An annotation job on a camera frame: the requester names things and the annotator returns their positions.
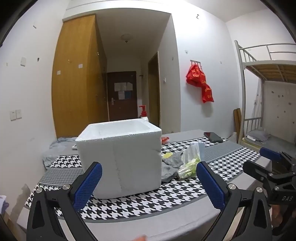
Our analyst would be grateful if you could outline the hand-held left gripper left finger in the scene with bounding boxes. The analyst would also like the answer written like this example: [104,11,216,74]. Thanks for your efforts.
[26,161,103,241]

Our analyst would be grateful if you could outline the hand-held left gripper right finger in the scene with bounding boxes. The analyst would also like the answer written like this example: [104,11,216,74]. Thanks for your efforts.
[196,161,273,241]

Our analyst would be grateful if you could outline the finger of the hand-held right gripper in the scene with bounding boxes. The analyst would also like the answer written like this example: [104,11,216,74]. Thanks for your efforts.
[259,147,296,173]
[243,160,278,186]

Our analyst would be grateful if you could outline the white foam box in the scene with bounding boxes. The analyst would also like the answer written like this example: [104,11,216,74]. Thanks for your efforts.
[75,118,162,199]

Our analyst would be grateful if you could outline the person's right hand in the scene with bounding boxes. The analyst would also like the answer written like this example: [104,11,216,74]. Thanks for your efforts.
[271,204,293,230]

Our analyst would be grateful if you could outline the grey pillow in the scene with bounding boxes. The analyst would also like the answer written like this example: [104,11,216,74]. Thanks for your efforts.
[246,128,271,142]

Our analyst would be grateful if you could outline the clear plastic bag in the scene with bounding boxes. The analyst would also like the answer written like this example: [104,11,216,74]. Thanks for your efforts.
[177,142,205,179]

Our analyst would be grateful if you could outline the grey sock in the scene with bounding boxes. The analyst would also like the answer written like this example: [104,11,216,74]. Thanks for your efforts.
[161,152,185,183]

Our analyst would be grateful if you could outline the wooden boards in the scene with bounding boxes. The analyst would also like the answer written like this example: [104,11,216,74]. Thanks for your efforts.
[233,108,243,144]

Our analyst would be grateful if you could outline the grey-blue cloth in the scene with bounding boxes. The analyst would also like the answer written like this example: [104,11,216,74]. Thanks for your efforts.
[42,136,78,168]

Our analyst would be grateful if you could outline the black smartphone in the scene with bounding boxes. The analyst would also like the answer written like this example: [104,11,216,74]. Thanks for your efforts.
[203,132,224,143]

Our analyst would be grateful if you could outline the houndstooth blanket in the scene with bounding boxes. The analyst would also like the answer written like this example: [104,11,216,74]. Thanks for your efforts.
[17,128,275,234]

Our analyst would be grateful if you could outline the dark brown entrance door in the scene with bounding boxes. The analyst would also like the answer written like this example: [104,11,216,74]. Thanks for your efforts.
[107,71,137,121]

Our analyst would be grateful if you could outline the metal bunk bed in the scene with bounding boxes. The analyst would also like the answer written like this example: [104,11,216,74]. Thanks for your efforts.
[234,40,296,151]

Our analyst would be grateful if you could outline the white pump bottle red cap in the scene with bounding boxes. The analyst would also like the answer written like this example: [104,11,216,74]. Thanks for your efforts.
[139,105,149,122]

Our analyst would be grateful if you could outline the wooden wardrobe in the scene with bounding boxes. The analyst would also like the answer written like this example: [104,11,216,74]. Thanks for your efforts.
[51,14,109,139]

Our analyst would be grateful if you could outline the red plastic bag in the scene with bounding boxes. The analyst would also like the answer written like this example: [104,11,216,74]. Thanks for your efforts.
[186,64,214,103]

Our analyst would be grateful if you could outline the wooden side door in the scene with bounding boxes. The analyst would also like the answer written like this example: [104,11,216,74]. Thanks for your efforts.
[147,51,161,128]

